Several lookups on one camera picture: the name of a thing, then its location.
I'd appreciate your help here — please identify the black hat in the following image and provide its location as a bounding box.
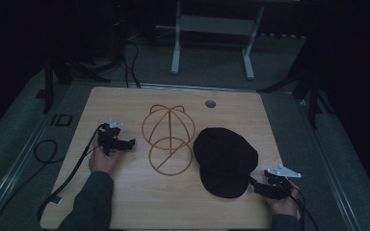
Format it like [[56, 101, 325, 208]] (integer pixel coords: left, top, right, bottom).
[[192, 126, 260, 199]]

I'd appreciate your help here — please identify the person's left hand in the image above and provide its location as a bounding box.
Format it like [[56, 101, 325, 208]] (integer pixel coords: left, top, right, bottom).
[[88, 144, 123, 176]]

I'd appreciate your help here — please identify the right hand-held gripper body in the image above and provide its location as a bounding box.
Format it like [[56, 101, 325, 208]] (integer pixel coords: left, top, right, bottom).
[[263, 164, 303, 201]]

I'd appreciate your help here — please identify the gold wire hat rack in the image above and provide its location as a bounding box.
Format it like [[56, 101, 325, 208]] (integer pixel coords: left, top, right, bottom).
[[141, 103, 197, 177]]

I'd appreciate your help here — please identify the black tripod stand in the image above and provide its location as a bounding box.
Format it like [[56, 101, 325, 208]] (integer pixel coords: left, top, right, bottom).
[[255, 38, 336, 130], [41, 47, 124, 116]]

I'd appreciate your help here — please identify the looped black floor cable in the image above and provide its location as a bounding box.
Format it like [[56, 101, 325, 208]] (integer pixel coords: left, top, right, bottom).
[[0, 139, 66, 231]]

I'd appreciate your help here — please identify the person's right hand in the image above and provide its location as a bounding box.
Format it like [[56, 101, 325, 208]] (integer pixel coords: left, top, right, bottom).
[[264, 180, 302, 221]]

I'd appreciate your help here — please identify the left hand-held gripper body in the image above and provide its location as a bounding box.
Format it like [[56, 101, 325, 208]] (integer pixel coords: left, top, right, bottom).
[[97, 117, 125, 157]]

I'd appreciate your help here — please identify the white metal desk frame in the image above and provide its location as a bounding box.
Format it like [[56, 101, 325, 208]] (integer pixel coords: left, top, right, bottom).
[[155, 0, 266, 81]]

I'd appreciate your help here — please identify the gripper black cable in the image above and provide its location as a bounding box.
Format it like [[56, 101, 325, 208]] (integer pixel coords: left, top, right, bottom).
[[37, 122, 106, 223], [288, 184, 320, 231]]

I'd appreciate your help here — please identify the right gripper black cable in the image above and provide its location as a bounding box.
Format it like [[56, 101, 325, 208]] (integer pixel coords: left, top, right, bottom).
[[288, 184, 320, 231]]

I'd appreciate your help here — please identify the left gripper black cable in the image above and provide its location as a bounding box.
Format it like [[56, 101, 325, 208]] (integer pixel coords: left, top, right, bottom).
[[37, 122, 106, 223]]

